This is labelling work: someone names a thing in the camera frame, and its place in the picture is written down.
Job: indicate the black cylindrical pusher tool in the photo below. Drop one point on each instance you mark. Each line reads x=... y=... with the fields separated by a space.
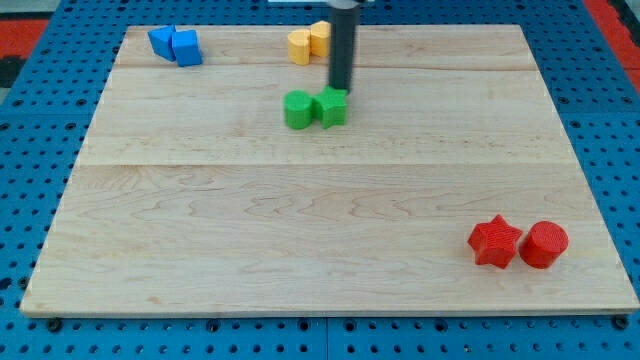
x=343 y=18

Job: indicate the green star block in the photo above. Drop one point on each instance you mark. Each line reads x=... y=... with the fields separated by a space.
x=330 y=107

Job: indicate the blue triangle block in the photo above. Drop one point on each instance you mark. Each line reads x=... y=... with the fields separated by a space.
x=161 y=41

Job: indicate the red star block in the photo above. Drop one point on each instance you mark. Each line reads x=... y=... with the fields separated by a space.
x=494 y=242

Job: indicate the green cylinder block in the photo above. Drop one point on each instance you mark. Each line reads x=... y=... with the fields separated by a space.
x=297 y=109

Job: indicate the red cylinder block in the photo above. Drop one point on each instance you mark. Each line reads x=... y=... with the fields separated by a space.
x=543 y=244

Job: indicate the yellow pentagon block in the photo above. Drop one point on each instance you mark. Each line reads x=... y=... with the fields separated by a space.
x=320 y=34

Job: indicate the blue cube block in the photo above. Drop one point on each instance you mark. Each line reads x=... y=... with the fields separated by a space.
x=186 y=48

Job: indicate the wooden board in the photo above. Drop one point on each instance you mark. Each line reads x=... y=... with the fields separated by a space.
x=191 y=198

